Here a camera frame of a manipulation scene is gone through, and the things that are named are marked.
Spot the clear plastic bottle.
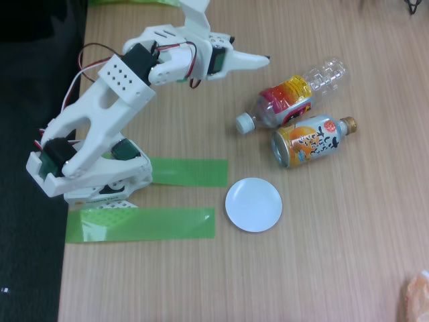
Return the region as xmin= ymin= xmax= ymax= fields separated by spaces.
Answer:
xmin=235 ymin=56 xmax=348 ymax=135

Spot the orange juice bottle can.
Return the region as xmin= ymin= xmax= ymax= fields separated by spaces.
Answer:
xmin=271 ymin=114 xmax=358 ymax=168

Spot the green tape strip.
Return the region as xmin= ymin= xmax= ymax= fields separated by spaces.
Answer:
xmin=64 ymin=207 xmax=216 ymax=245
xmin=100 ymin=152 xmax=229 ymax=188
xmin=86 ymin=0 xmax=184 ymax=8

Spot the small white round plate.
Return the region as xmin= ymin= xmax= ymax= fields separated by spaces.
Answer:
xmin=225 ymin=177 xmax=284 ymax=233

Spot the orange translucent plastic bag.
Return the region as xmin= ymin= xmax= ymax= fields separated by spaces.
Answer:
xmin=400 ymin=270 xmax=429 ymax=322

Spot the black cable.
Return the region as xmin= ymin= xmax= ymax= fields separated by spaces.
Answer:
xmin=403 ymin=0 xmax=424 ymax=15

